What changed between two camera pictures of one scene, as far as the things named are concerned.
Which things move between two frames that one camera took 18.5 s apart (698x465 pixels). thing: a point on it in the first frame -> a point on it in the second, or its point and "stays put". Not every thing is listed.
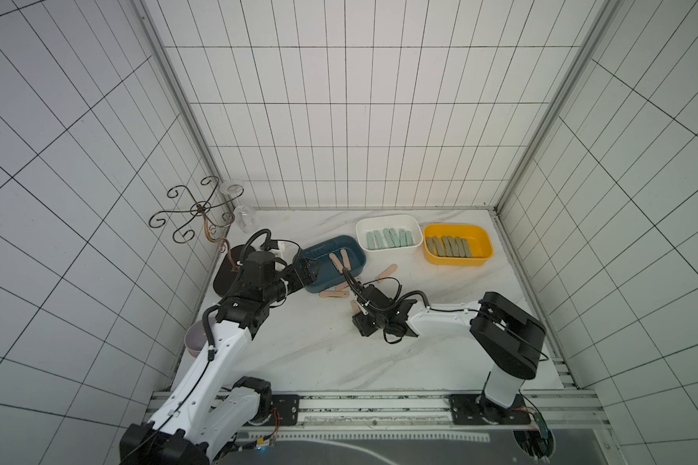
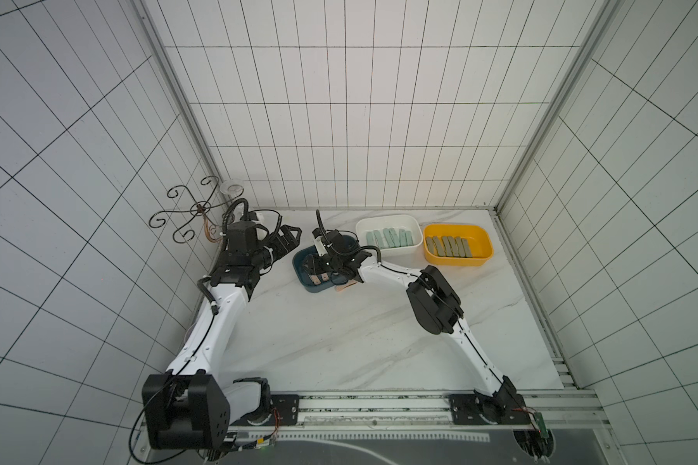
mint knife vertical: (389, 237) stays put
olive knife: (447, 247) stays put
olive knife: (466, 247) stays put
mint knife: (395, 237) stays put
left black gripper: (299, 281) -> (282, 247)
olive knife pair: (460, 246) stays put
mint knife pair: (379, 242) stays put
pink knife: (333, 294) -> (338, 288)
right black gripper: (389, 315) -> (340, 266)
